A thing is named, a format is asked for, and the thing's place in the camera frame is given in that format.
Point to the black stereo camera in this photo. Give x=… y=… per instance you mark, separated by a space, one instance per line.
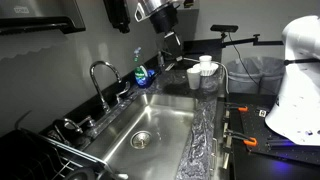
x=224 y=28

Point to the white cup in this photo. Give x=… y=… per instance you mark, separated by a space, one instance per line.
x=194 y=79

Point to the black perforated breadboard plate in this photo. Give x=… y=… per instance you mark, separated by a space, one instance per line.
x=256 y=130

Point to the black metal bar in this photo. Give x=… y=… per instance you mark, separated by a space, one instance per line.
x=280 y=143

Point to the black dish rack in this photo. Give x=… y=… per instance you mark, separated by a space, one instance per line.
x=30 y=156

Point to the round metal drain strainer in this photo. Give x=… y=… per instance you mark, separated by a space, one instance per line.
x=141 y=139

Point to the trash bin with clear liner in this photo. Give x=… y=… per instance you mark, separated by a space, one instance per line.
x=256 y=73

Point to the small grey bottle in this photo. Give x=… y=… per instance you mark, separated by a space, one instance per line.
x=161 y=59

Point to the grey paper towel dispenser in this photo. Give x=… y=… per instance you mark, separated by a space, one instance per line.
x=36 y=15

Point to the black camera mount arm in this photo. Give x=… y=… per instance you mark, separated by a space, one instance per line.
x=246 y=41

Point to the large white container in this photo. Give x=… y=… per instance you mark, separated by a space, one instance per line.
x=205 y=60

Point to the white sticker label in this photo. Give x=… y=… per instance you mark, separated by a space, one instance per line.
x=262 y=113

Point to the black hanging wall item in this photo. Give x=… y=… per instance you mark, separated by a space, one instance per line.
x=117 y=15

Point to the tall chrome gooseneck faucet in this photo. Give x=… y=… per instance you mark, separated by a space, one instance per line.
x=100 y=86

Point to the flat grey utensil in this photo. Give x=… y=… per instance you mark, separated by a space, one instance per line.
x=169 y=66

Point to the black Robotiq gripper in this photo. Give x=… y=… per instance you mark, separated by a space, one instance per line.
x=164 y=19

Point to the green dish soap bottle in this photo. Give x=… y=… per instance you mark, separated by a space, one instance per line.
x=140 y=74

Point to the blue sponge holder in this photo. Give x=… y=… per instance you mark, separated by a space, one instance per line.
x=151 y=74

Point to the small chrome side faucet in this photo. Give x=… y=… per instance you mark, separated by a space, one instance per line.
x=71 y=124

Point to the stainless steel sink basin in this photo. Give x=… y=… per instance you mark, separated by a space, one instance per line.
x=156 y=133

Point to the chrome soap pump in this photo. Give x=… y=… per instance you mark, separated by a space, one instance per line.
x=89 y=121

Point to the round black pan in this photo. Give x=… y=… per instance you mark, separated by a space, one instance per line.
x=81 y=174

